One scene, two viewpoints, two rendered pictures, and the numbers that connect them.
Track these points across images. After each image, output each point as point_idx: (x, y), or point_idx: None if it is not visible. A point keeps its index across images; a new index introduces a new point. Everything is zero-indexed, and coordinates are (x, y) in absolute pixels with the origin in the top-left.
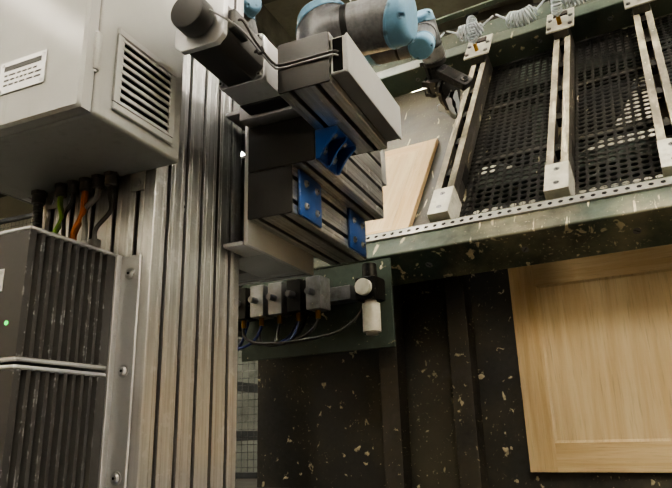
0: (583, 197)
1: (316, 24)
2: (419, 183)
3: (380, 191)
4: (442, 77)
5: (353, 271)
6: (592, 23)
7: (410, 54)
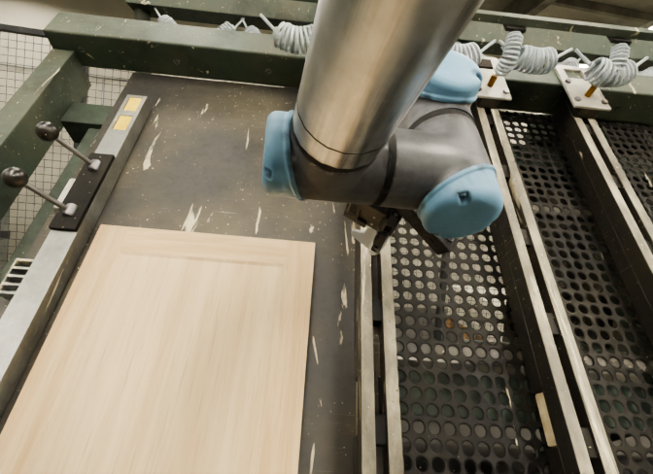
0: None
1: None
2: (297, 389)
3: None
4: (407, 215)
5: None
6: (513, 94)
7: (425, 222)
